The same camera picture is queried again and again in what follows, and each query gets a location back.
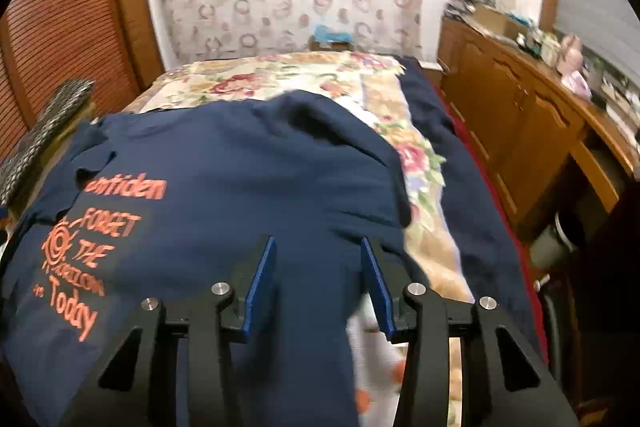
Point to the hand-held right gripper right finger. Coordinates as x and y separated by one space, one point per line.
379 292

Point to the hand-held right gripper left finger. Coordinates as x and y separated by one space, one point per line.
261 287

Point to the navy t-shirt with orange print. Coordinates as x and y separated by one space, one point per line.
225 167

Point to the beige rose floral quilt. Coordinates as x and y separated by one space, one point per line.
430 232

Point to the navy blanket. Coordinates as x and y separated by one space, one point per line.
480 217

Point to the grey bin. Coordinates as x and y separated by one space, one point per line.
555 239

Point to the wooden sideboard cabinet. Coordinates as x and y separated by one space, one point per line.
515 117

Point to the blue cloth bundle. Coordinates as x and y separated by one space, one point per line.
330 36

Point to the black white patterned pillow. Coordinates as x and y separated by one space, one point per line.
50 122

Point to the cardboard box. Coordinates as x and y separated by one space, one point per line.
492 22

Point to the pink figurine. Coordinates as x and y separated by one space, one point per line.
575 67

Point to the pile of papers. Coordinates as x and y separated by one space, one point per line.
465 2

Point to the wooden louvered wardrobe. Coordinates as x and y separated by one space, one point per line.
60 22

